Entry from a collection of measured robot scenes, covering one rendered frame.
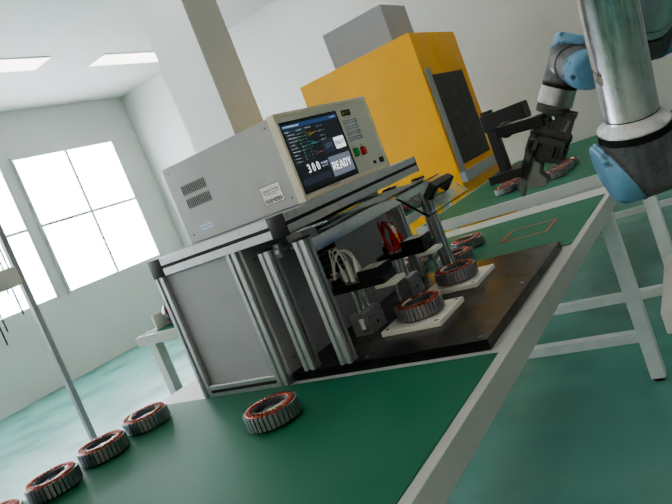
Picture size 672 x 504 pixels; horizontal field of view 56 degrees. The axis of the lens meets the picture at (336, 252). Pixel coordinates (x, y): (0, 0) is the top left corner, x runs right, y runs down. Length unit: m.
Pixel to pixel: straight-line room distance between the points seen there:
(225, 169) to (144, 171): 8.10
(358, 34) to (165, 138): 4.47
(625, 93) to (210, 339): 1.03
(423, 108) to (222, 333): 3.81
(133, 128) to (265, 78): 2.52
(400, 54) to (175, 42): 1.93
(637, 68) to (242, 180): 0.86
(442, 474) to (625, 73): 0.66
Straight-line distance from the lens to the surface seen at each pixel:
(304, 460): 1.04
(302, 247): 1.29
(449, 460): 0.91
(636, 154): 1.14
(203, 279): 1.49
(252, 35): 8.19
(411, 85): 5.13
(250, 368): 1.51
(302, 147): 1.46
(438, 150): 5.10
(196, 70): 5.65
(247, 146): 1.47
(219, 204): 1.56
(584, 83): 1.34
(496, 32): 6.82
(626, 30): 1.09
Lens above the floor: 1.15
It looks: 7 degrees down
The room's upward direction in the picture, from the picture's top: 21 degrees counter-clockwise
